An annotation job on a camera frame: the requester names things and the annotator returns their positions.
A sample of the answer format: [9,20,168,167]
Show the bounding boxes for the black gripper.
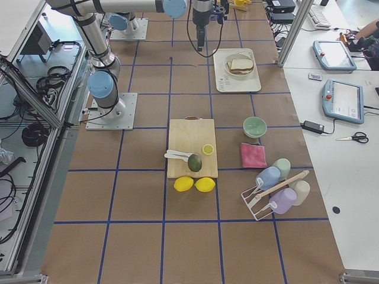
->
[191,0,213,51]

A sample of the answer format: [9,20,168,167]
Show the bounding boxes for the white round plate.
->
[224,54,255,76]

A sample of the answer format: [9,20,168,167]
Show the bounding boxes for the bread slice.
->
[230,59,254,69]
[229,67,254,76]

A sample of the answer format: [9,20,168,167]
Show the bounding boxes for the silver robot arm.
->
[47,1,187,120]
[108,12,139,35]

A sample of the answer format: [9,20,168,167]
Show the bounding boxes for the white bear tray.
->
[213,49,261,92]

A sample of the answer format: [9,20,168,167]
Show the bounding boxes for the wooden cutting board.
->
[167,118,218,179]

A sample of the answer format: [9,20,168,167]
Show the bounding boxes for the green bowl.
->
[243,116,267,138]

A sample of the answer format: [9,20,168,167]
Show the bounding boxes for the white keyboard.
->
[307,5,331,30]

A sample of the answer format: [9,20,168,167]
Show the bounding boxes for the lemon slice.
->
[202,144,214,156]

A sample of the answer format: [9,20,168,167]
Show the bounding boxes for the white plastic spoon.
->
[164,153,189,163]

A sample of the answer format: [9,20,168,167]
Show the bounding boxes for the green avocado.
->
[187,154,203,172]

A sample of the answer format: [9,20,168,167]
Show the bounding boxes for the upper teach pendant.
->
[313,41,357,72]

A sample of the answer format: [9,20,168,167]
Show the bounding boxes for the teach pendant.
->
[322,79,364,124]
[313,41,357,72]

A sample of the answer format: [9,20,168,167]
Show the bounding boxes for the pink cloth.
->
[241,143,267,169]

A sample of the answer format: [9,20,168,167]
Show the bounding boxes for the black power adapter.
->
[300,120,325,134]

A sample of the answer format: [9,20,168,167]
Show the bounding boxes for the left yellow lemon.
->
[174,176,194,192]

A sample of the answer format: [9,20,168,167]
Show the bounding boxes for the yellow lemon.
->
[174,176,194,192]
[195,177,216,192]

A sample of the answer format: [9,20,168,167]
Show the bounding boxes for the right yellow lemon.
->
[195,177,216,192]

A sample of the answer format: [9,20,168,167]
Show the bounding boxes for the lower teach pendant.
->
[322,79,364,124]

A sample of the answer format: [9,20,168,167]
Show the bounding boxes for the green cup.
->
[272,158,291,181]

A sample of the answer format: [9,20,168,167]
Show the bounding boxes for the blue cup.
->
[255,166,281,191]

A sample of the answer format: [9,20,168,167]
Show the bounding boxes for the cream cup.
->
[289,180,310,206]

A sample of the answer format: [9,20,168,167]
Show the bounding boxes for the purple cup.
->
[269,188,297,214]

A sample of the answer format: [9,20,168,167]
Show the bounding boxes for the black scissors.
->
[336,131,369,144]

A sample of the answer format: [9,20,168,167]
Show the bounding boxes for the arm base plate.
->
[110,14,149,41]
[85,93,137,131]

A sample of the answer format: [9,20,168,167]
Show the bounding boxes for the aluminium frame post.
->
[277,0,313,67]

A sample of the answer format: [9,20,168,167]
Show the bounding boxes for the white wire cup rack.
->
[241,170,309,221]

